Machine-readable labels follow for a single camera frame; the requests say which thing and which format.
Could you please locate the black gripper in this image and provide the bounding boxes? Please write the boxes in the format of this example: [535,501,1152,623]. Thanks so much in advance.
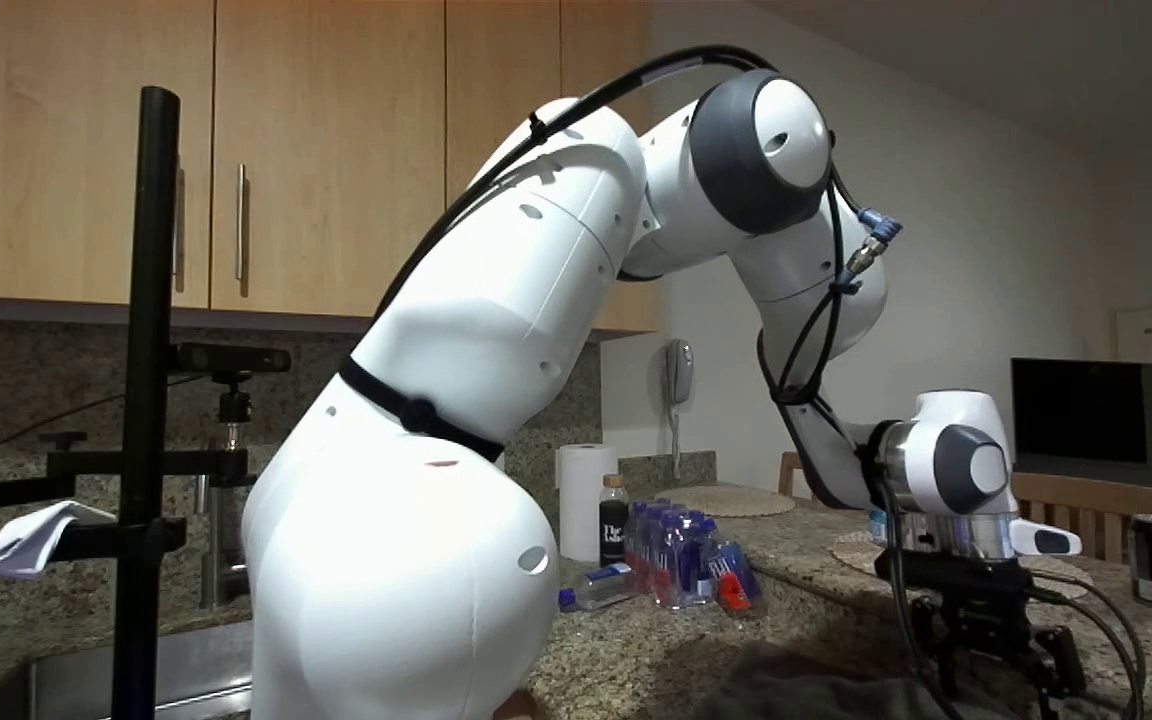
[889,553,1088,700]

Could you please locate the dark grey towel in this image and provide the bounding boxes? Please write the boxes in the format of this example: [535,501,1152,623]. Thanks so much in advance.
[686,653,1036,720]

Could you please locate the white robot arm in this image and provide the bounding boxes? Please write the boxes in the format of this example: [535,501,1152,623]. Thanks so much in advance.
[242,47,1082,720]

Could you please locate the white paper towel roll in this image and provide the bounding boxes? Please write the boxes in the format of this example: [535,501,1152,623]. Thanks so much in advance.
[557,442,615,564]

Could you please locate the right wooden chair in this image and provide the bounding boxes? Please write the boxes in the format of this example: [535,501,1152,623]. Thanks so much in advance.
[1014,472,1152,564]

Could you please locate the wooden chair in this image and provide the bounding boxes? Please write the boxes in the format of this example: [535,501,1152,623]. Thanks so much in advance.
[1014,472,1152,564]
[779,450,818,501]

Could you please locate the black television screen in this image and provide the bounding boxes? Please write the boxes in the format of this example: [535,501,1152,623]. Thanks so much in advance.
[1014,357,1152,483]

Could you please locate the left wooden chair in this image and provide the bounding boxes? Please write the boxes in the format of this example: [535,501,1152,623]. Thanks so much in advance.
[779,450,818,501]

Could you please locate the round woven placemat far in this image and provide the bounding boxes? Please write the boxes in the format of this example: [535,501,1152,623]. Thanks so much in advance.
[665,483,797,518]

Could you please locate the pack of blue bottles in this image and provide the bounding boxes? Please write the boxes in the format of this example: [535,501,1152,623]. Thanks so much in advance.
[629,501,762,617]

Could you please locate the dark small bottle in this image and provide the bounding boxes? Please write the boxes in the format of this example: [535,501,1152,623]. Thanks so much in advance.
[601,474,629,564]

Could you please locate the steel kitchen sink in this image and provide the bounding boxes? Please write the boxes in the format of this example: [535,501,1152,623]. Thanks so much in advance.
[0,617,267,720]

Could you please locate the wooden upper cabinets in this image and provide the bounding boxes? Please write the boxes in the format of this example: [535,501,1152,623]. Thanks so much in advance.
[0,0,647,314]

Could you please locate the white crumpled cloth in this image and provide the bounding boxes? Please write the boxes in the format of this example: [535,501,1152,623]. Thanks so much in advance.
[0,501,112,578]

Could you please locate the black camera stand pole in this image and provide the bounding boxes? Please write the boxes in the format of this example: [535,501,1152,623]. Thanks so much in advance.
[0,83,249,720]

